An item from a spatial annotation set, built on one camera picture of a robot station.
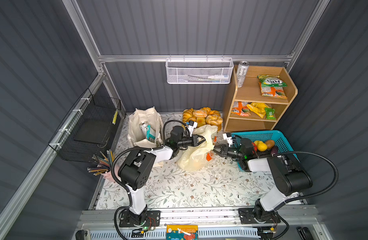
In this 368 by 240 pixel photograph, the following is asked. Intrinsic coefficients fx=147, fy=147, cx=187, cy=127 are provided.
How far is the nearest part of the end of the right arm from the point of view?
0.75 m

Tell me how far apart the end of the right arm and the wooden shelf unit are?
224mm

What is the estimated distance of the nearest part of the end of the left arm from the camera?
2.43ft
